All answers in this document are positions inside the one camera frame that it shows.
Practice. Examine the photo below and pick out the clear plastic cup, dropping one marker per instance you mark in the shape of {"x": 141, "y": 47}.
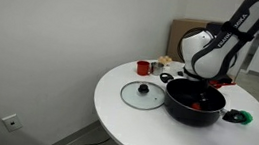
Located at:
{"x": 173, "y": 69}

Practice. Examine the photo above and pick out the grey door frame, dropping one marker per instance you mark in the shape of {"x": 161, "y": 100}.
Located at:
{"x": 248, "y": 54}

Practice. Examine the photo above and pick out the steel cup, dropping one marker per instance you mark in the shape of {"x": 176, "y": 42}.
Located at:
{"x": 157, "y": 69}

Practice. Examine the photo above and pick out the small wooden piece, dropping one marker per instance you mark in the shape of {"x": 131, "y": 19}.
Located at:
{"x": 164, "y": 59}

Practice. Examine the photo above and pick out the green toy broccoli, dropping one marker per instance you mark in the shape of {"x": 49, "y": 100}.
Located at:
{"x": 248, "y": 118}

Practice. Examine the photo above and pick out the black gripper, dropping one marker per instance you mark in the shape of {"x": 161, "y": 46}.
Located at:
{"x": 204, "y": 87}

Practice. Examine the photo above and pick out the white wall outlet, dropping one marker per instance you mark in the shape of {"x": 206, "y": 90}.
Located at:
{"x": 12, "y": 122}

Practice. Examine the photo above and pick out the orange toy fruit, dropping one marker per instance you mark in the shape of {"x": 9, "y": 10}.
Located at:
{"x": 196, "y": 106}

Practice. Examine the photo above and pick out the glass lid with black knob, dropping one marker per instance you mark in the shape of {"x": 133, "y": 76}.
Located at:
{"x": 142, "y": 99}

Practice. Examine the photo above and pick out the black flat panel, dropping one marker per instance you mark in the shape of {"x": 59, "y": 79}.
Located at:
{"x": 214, "y": 25}

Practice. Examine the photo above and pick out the red mug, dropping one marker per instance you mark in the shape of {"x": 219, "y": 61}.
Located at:
{"x": 142, "y": 68}

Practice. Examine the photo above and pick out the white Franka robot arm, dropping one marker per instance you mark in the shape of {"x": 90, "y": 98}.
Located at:
{"x": 212, "y": 56}

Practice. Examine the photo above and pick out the black cooking pot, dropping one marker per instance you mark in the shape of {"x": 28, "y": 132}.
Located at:
{"x": 190, "y": 117}

